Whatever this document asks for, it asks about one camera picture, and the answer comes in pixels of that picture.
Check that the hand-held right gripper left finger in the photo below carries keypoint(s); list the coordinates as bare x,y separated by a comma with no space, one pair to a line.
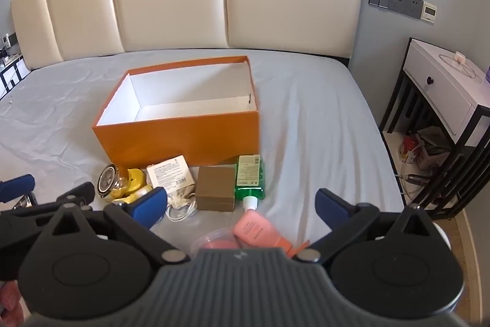
150,206

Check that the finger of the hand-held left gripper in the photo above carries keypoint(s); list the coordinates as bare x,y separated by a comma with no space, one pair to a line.
15,187
78,193

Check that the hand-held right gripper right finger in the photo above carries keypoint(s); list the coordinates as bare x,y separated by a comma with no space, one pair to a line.
329,208

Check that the white printed label card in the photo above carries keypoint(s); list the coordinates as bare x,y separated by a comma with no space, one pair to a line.
168,172

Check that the brown square box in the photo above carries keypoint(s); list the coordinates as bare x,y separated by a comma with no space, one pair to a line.
214,189

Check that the orange paper gift bag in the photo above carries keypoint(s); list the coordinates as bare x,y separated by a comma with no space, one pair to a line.
172,139

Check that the pink tube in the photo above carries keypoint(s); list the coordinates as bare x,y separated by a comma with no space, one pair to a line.
256,231

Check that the clear round pink container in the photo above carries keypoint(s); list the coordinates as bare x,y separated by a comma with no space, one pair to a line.
220,244

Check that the person's left hand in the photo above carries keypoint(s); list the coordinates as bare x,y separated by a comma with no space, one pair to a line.
9,306

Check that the cluttered carton under nightstand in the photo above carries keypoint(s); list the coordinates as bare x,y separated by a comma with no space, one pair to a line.
425,150

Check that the black white side table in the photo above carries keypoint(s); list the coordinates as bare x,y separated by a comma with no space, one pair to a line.
9,66

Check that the white black-framed nightstand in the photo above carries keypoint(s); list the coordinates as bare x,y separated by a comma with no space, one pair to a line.
440,82

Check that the grey wall switch panel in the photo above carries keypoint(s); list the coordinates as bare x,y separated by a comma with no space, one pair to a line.
394,1

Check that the white wall thermostat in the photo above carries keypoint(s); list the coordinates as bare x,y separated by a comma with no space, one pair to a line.
429,11

